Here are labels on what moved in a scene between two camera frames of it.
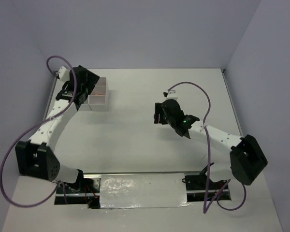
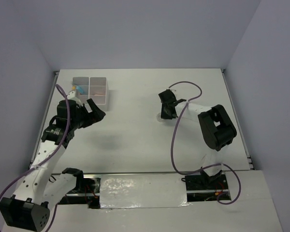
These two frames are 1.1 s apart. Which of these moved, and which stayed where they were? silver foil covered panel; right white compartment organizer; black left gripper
Moved: black left gripper
Stayed: right white compartment organizer; silver foil covered panel
